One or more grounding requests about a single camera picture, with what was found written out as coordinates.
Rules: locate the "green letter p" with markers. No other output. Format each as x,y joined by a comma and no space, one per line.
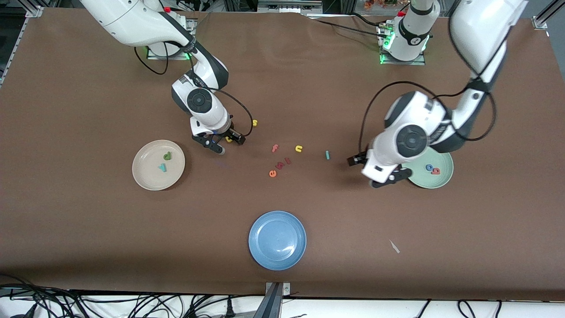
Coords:
165,157

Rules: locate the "teal letter y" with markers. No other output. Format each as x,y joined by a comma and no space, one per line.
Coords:
163,167

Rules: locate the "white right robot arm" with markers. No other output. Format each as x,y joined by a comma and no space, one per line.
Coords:
132,22

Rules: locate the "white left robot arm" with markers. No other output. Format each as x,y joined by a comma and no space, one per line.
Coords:
481,31

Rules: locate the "pale green plate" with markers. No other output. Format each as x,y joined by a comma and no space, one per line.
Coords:
441,181

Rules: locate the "brown table cover sheet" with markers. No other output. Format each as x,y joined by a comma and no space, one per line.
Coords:
282,79

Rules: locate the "beige brown plate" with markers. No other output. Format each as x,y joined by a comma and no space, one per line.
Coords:
150,176

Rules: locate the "small white paper scrap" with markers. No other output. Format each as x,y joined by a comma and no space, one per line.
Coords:
394,246

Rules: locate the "blue plate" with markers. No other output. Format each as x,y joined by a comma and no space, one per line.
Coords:
277,240

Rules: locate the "orange background object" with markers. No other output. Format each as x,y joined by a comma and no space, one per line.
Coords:
379,3

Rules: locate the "aluminium corner profile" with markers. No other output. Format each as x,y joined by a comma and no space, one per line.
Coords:
545,17

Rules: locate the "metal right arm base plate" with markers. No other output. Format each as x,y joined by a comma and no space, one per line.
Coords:
176,56

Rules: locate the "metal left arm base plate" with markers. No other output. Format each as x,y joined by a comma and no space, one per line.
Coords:
419,62

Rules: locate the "grey metal frame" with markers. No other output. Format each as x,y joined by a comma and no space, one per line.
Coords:
289,5

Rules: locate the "metal clamp bracket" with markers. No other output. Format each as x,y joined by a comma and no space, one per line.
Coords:
286,289

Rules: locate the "aluminium table edge rail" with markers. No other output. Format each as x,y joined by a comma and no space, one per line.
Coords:
17,39

